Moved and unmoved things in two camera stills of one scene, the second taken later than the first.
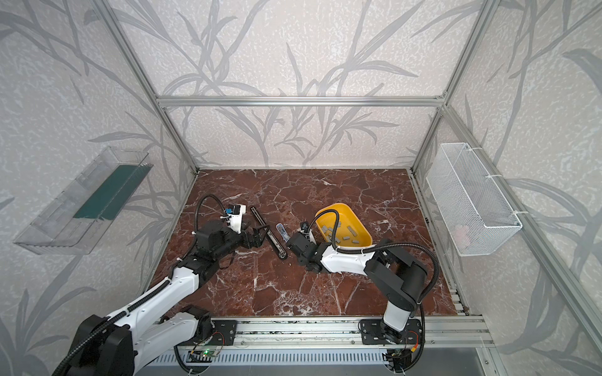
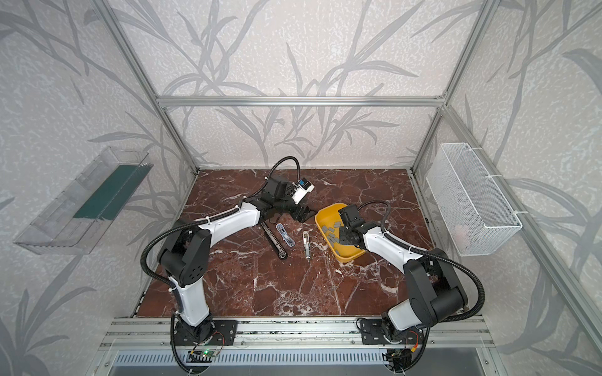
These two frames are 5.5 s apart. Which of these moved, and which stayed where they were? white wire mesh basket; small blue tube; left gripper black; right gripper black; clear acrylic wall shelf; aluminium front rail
Moved: right gripper black; left gripper black
Stayed: clear acrylic wall shelf; aluminium front rail; small blue tube; white wire mesh basket
